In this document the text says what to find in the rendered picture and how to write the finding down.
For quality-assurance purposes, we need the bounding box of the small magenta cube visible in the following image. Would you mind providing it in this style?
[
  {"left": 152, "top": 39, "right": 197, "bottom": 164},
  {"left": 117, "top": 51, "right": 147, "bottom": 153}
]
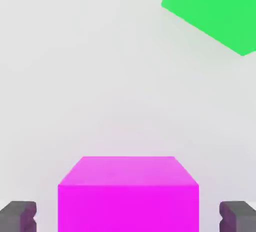
[{"left": 57, "top": 156, "right": 200, "bottom": 232}]

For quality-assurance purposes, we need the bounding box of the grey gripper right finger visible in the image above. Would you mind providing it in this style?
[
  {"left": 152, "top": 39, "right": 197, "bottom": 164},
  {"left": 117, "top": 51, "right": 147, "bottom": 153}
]
[{"left": 219, "top": 200, "right": 256, "bottom": 232}]

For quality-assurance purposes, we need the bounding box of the large green box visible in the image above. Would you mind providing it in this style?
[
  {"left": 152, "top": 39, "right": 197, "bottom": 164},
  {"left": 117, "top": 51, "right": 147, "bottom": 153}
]
[{"left": 160, "top": 0, "right": 256, "bottom": 57}]

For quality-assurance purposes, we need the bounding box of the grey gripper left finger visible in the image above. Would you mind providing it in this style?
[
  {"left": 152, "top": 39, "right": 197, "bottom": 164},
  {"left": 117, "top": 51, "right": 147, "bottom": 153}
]
[{"left": 0, "top": 200, "right": 38, "bottom": 232}]

